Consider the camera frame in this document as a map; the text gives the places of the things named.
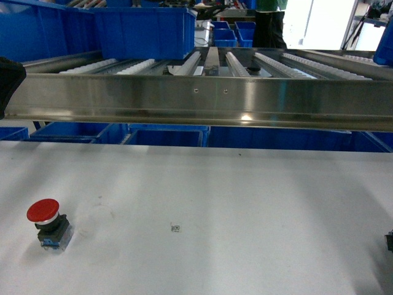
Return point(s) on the red mushroom push button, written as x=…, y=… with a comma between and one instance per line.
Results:
x=55, y=231

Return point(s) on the green mushroom push button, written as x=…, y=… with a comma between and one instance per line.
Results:
x=389, y=240

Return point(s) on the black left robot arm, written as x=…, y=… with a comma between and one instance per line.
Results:
x=12, y=75

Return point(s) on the blue bin under rack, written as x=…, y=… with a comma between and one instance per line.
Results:
x=184, y=138

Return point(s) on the small marker sticker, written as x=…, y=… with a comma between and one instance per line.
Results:
x=176, y=227

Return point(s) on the stainless steel roller rack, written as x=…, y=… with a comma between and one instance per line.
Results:
x=246, y=87

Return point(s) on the large blue bin on rack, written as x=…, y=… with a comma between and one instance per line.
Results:
x=145, y=33

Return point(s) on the person in green jacket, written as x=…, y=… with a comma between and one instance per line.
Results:
x=269, y=23

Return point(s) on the tilted blue bin right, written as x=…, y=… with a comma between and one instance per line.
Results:
x=383, y=53

